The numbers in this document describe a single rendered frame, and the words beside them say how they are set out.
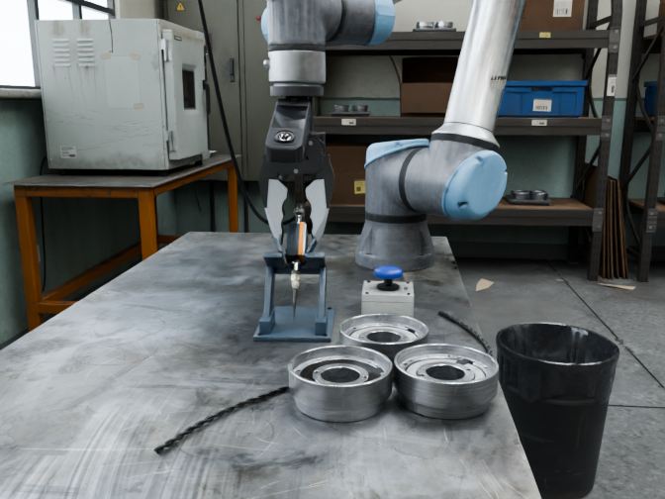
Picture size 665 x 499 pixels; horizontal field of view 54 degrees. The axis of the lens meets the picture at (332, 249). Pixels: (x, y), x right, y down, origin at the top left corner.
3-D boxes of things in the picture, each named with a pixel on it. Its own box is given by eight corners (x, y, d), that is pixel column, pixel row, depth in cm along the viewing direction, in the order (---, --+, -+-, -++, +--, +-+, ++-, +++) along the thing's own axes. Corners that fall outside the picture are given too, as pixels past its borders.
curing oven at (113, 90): (184, 177, 279) (176, 18, 264) (47, 176, 284) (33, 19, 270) (222, 163, 339) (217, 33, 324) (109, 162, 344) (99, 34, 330)
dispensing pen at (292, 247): (280, 317, 83) (287, 198, 89) (284, 326, 87) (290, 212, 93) (297, 317, 83) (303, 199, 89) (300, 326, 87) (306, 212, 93)
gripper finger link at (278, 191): (286, 238, 95) (296, 175, 93) (281, 247, 89) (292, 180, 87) (264, 234, 95) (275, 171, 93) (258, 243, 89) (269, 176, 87)
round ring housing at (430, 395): (458, 435, 60) (460, 393, 59) (372, 399, 67) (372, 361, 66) (516, 398, 67) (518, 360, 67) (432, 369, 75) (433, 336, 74)
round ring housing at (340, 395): (301, 432, 61) (301, 391, 60) (280, 385, 70) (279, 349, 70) (407, 418, 63) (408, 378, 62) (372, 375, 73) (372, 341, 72)
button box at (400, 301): (413, 328, 89) (415, 293, 87) (361, 326, 89) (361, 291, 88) (412, 309, 96) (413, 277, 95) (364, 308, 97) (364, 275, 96)
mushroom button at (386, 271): (402, 306, 90) (403, 270, 88) (372, 305, 90) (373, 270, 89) (402, 297, 93) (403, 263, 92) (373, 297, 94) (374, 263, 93)
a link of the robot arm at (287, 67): (324, 49, 82) (259, 50, 83) (324, 87, 83) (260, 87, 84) (327, 54, 90) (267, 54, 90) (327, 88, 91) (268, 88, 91)
